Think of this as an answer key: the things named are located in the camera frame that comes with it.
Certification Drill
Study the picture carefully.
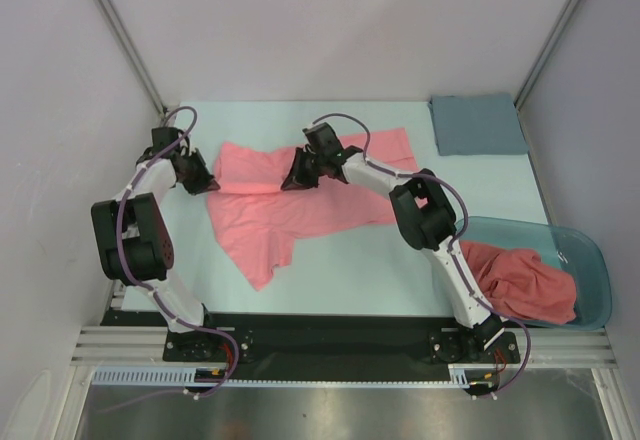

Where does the pink t-shirt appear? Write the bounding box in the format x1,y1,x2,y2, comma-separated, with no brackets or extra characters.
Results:
461,241,577,325
207,142,395,291

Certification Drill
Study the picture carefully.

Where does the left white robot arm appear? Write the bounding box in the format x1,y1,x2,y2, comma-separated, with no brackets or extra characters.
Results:
91,147,237,365

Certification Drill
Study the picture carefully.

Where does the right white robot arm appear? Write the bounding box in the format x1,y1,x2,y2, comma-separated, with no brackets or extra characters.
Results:
281,145,505,361

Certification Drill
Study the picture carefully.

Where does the folded blue-grey t-shirt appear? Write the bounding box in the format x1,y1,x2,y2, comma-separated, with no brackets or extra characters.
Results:
429,93,529,156

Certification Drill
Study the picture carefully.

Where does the crumpled pink t-shirt in basin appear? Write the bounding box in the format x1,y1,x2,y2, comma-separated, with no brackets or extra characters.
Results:
461,241,577,325

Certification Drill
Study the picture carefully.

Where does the teal plastic basin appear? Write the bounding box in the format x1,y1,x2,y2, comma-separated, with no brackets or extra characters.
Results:
461,217,612,331

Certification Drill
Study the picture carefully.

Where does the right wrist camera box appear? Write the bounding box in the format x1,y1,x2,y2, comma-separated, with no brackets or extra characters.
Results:
303,123,343,156

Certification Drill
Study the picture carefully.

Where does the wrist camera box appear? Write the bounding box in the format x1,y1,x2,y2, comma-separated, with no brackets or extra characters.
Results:
151,127,190,154
303,123,343,156

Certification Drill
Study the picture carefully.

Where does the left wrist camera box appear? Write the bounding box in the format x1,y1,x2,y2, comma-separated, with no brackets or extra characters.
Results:
151,127,190,154

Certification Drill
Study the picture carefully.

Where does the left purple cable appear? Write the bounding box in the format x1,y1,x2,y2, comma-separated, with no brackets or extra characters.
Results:
94,106,240,414

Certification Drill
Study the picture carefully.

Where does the left aluminium frame post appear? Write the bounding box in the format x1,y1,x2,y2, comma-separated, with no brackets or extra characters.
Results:
93,0,167,117

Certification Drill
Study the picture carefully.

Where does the aluminium frame post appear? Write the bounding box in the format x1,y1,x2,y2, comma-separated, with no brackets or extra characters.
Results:
514,0,604,109
93,0,167,117

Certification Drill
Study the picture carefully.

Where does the white slotted cable duct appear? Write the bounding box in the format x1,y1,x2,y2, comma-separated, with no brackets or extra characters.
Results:
92,363,506,391

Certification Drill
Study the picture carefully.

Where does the right aluminium frame post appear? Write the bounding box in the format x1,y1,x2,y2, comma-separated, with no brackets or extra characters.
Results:
514,0,604,109

